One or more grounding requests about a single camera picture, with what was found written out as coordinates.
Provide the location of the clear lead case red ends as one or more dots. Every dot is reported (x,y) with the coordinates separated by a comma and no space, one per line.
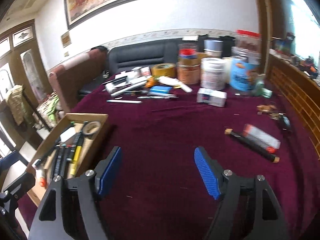
(263,139)

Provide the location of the blue flat case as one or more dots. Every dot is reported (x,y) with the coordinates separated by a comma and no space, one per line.
(160,89)

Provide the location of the cardboard tray box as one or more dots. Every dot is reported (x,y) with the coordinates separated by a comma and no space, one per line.
(55,157)

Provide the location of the maroon velvet tablecloth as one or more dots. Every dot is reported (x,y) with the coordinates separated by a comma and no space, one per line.
(158,192)

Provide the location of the black leather sofa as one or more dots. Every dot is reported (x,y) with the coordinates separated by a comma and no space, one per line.
(146,54)

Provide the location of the white charger adapter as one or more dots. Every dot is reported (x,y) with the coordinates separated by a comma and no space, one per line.
(67,134)

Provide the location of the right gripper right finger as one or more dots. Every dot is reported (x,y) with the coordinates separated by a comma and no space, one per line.
(248,207)

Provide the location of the black tape roll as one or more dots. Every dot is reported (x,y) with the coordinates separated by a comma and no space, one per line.
(90,129)

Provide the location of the yellow packing tape roll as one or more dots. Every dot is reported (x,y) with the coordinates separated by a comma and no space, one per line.
(164,69)

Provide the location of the yellow highlighter pen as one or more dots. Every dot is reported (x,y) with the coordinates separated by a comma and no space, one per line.
(75,160)

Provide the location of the brown armchair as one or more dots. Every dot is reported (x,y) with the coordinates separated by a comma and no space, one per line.
(70,76)

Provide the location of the red lid clear jar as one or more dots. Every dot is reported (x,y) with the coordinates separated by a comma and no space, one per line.
(248,40)

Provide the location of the amber jar orange label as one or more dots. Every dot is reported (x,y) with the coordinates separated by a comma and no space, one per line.
(188,74)

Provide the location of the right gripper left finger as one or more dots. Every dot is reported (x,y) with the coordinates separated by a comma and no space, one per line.
(68,209)

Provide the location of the white eraser box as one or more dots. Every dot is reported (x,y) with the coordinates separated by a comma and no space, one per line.
(211,97)

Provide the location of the white plastic tub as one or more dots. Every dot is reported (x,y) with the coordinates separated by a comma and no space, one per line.
(213,73)

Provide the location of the white bottle orange cap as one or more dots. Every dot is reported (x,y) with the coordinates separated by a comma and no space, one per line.
(41,177)

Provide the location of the wooden sideboard cabinet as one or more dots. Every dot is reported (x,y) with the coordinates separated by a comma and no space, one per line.
(300,91)

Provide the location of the white pen blue tip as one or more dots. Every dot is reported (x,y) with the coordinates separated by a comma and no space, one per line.
(125,101)

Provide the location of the blue label plastic jar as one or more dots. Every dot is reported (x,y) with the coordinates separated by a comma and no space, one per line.
(243,75)

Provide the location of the black marker tan cap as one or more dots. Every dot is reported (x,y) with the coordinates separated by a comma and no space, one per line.
(252,145)

